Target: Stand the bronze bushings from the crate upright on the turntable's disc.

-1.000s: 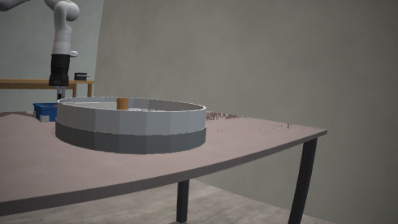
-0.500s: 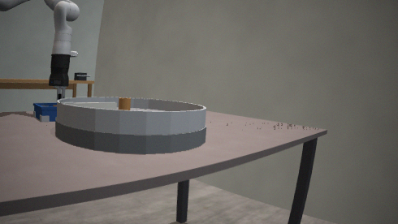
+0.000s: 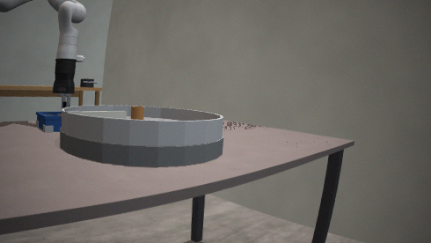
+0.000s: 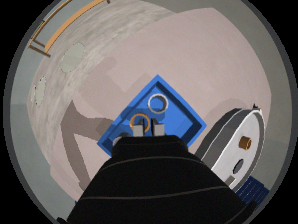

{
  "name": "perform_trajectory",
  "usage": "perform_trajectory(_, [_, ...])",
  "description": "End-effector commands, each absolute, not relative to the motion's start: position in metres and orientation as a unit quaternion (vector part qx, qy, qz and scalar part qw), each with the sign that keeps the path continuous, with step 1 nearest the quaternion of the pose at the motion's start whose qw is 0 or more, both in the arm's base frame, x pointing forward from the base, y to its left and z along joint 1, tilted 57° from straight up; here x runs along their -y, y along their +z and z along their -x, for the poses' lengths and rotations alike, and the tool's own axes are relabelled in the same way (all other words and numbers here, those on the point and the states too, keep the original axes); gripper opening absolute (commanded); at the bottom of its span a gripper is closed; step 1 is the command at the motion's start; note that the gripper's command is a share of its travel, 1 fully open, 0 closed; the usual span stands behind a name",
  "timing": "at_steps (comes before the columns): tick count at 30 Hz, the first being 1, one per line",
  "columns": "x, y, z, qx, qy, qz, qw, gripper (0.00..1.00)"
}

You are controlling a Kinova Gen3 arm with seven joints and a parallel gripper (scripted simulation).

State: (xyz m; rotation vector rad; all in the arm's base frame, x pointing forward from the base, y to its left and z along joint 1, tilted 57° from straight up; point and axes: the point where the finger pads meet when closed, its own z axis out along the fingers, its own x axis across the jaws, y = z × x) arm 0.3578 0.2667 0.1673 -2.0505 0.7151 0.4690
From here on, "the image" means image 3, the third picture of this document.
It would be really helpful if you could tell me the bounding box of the blue crate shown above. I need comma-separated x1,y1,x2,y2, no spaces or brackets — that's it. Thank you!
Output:
36,112,62,132

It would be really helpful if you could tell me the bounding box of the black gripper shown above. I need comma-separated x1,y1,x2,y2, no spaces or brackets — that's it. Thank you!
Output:
53,44,84,108

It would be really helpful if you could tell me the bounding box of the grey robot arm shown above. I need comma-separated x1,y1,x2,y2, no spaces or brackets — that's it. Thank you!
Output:
0,0,86,45

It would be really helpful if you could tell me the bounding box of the grey round turntable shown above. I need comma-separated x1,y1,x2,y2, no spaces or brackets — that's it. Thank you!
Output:
60,106,223,167

